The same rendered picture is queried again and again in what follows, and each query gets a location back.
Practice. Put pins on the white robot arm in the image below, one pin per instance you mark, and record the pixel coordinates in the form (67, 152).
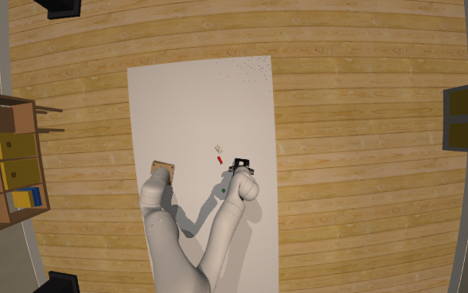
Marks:
(173, 273)

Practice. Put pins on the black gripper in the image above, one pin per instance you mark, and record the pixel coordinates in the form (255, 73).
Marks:
(232, 169)

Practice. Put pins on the black rack of three bins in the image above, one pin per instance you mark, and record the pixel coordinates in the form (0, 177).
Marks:
(246, 162)

